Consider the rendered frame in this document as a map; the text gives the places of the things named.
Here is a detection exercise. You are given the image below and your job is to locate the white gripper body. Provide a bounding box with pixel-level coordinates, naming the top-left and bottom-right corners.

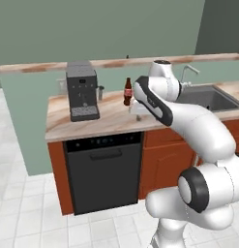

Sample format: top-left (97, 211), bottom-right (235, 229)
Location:
top-left (128, 97), bottom-right (155, 117)

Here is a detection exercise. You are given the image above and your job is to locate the brown cola bottle red label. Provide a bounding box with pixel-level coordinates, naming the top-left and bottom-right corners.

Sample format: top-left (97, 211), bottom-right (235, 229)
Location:
top-left (123, 77), bottom-right (134, 108)

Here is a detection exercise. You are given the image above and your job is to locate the grey steel sink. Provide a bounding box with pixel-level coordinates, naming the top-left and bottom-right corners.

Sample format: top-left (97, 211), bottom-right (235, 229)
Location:
top-left (175, 83), bottom-right (239, 113)

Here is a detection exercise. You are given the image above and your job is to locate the red-brown drawer front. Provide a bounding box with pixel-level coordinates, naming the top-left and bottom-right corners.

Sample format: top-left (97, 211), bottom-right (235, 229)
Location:
top-left (143, 127), bottom-right (186, 148)

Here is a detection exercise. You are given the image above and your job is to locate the red-brown cupboard door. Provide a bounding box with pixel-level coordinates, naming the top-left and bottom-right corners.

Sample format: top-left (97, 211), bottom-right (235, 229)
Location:
top-left (137, 141), bottom-right (198, 201)

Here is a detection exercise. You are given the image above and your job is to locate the silver tap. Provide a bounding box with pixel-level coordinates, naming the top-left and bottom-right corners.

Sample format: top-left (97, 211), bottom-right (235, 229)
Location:
top-left (179, 64), bottom-right (201, 88)

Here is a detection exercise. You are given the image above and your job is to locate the grey coffee machine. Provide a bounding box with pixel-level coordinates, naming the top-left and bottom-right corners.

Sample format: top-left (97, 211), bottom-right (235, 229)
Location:
top-left (65, 60), bottom-right (101, 123)

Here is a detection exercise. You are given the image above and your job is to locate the black dishwasher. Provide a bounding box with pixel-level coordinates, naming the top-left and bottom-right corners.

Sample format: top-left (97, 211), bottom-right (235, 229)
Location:
top-left (63, 131), bottom-right (144, 216)

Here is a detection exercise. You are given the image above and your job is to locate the red-brown cupboard side panel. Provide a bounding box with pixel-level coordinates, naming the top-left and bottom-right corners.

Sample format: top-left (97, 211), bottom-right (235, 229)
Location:
top-left (46, 140), bottom-right (75, 216)

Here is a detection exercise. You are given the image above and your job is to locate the black dishwasher handle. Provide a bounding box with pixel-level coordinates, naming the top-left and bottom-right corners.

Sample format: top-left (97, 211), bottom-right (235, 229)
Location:
top-left (89, 148), bottom-right (124, 162)

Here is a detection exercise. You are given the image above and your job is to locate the white wall socket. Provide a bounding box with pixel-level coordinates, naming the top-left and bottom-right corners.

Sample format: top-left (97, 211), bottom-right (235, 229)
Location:
top-left (56, 77), bottom-right (68, 96)

